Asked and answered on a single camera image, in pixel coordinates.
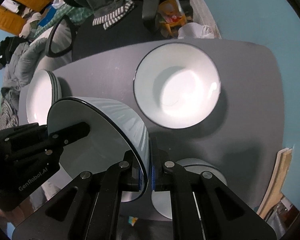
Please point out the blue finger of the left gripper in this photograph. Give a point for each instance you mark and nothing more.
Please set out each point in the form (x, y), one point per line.
(69, 134)

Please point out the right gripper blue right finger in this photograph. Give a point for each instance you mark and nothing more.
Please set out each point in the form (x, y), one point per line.
(158, 159)

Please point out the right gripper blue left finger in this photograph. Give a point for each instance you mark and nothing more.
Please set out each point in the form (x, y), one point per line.
(136, 179)

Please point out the white ribbed bowl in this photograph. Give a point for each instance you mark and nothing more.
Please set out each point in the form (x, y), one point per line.
(179, 194)
(115, 128)
(176, 85)

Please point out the white plate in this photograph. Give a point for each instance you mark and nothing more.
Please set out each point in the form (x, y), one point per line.
(44, 89)

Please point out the grey crumpled duvet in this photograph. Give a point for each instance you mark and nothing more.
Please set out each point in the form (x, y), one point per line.
(17, 74)

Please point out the grey bed with sheet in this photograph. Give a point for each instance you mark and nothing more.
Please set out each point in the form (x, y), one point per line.
(58, 50)

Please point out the green checkered tablecloth table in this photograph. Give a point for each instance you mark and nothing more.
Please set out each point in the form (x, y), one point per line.
(76, 15)

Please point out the blue cardboard box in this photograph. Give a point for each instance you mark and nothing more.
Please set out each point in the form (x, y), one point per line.
(47, 16)

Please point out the white crumpled bag on floor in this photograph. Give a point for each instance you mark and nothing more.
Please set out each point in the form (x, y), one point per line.
(195, 30)

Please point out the orange louvered wardrobe door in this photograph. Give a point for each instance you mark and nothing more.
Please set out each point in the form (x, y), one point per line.
(12, 13)

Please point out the silver foil bag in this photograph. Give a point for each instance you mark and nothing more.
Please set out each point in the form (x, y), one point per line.
(282, 216)

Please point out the black office chair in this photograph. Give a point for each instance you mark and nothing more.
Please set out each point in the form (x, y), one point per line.
(131, 23)

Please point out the yellow toy on floor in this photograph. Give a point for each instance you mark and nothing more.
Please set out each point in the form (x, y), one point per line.
(172, 16)

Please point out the wooden board by wall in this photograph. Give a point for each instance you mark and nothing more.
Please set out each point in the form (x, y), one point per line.
(273, 193)

